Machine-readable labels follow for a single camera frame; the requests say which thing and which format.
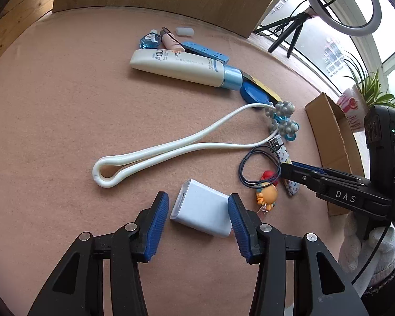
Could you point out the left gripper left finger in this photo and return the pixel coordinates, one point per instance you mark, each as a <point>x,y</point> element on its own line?
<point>75,286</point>

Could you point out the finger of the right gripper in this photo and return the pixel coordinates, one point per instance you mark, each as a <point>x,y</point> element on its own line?
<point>305,177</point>
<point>308,167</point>

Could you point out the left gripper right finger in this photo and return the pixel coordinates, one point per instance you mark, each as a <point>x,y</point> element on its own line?
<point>320,287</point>

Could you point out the pink tube grey cap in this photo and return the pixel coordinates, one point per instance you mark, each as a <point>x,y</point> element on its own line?
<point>170,42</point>

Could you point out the small blue liquid bottle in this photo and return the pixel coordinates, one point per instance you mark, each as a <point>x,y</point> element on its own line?
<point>150,40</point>

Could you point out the right white gloved hand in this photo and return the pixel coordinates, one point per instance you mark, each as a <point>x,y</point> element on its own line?
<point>371,261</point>

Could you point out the brown cardboard box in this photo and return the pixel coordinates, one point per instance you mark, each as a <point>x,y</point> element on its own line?
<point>336,143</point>

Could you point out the patterned lighter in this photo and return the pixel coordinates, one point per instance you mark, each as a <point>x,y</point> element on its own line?
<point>278,144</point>

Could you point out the blue hair clip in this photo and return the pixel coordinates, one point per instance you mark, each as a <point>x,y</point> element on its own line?
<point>286,127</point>

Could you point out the white neck massager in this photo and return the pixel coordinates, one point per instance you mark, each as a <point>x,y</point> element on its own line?
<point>109,171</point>

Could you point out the white red flower pot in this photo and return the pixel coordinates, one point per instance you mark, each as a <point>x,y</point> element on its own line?
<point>354,107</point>

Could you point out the yellow black card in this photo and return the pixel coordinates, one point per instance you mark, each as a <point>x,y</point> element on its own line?
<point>273,96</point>

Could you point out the green spider plant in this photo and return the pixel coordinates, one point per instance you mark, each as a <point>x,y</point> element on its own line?
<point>368,83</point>

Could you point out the blue round case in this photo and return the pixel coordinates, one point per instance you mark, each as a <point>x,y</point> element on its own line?
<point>251,93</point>

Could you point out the white rectangular box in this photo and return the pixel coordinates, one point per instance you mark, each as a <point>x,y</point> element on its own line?
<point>202,208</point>

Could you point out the black tripod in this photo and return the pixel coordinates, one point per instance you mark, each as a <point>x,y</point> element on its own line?
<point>291,25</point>

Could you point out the white blue cream tube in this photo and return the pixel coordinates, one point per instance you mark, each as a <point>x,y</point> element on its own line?
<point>187,67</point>

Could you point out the blue flat box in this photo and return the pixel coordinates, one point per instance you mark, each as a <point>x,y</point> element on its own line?
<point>195,48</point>

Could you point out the orange red toy keychain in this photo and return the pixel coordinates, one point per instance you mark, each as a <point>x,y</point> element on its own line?
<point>266,197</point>

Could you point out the white ring light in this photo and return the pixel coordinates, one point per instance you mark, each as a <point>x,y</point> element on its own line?
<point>348,10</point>

